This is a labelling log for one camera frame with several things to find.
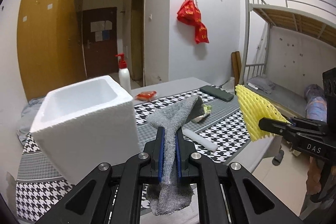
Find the yellow foam fruit net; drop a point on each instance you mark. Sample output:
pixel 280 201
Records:
pixel 254 107

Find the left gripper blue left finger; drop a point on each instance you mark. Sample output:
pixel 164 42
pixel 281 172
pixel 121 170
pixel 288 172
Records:
pixel 157 157

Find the white styrofoam box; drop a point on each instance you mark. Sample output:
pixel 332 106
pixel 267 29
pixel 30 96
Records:
pixel 84 124

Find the grey sock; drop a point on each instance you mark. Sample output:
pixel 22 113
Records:
pixel 170 194

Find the houndstooth table mat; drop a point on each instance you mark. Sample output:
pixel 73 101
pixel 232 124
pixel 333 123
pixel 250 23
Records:
pixel 39 185

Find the red snack packet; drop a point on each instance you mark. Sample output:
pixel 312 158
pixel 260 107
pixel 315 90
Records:
pixel 146 96

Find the wooden boards against wall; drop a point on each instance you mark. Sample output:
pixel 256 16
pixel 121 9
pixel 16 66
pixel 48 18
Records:
pixel 236 65

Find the red hanging plastic bag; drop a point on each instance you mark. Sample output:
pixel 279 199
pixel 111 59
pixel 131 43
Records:
pixel 190 15

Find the white foam strip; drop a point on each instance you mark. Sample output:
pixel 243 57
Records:
pixel 199 139

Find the wooden wardrobe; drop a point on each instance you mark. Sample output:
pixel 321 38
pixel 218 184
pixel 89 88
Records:
pixel 49 45

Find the metal bunk bed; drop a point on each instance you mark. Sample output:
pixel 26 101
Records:
pixel 287 45

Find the white red pump bottle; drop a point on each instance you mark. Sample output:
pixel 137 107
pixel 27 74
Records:
pixel 123 73

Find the black smartphone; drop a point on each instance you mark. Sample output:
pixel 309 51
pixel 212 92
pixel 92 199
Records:
pixel 217 93

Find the dark brown entrance door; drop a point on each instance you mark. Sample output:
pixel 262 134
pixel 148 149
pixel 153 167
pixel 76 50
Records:
pixel 99 28

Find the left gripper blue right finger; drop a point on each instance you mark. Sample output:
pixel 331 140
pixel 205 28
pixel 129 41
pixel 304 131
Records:
pixel 183 149

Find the green patterned cloth pouch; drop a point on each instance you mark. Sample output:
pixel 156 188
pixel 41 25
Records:
pixel 207 109

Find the person's right hand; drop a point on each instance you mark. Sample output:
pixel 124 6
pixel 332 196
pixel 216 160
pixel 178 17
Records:
pixel 313 185

